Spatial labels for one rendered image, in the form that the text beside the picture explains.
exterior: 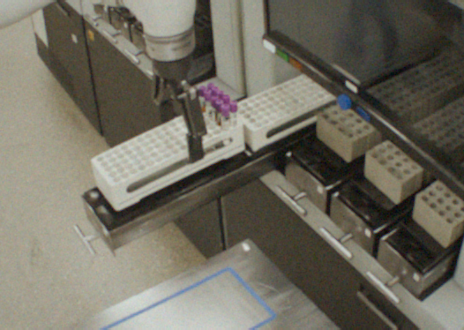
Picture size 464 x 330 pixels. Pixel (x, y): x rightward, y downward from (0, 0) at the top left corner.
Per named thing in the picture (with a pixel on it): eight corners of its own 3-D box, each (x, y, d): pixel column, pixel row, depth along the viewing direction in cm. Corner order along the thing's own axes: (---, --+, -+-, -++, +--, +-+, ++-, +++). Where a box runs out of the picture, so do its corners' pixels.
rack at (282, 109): (333, 83, 168) (333, 62, 164) (360, 103, 161) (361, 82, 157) (227, 131, 156) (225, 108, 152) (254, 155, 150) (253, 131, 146)
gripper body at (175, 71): (142, 49, 130) (147, 89, 136) (164, 67, 125) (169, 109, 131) (177, 35, 133) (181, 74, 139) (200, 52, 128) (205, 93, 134)
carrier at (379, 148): (413, 197, 135) (416, 175, 131) (406, 201, 134) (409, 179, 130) (377, 166, 142) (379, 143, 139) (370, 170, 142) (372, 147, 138)
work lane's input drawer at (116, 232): (338, 97, 175) (338, 67, 169) (375, 125, 166) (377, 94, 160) (70, 226, 147) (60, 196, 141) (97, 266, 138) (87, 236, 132)
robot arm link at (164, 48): (158, 43, 120) (160, 71, 124) (203, 26, 124) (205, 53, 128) (135, 26, 126) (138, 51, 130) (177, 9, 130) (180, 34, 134)
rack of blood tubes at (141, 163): (219, 123, 153) (216, 100, 149) (246, 148, 147) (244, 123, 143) (94, 183, 142) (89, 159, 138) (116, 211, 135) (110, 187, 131)
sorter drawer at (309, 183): (471, 77, 180) (474, 51, 174) (504, 101, 171) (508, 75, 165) (267, 188, 152) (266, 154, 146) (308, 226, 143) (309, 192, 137)
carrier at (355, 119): (374, 153, 146) (376, 130, 142) (367, 156, 145) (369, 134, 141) (340, 124, 153) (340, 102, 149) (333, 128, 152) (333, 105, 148)
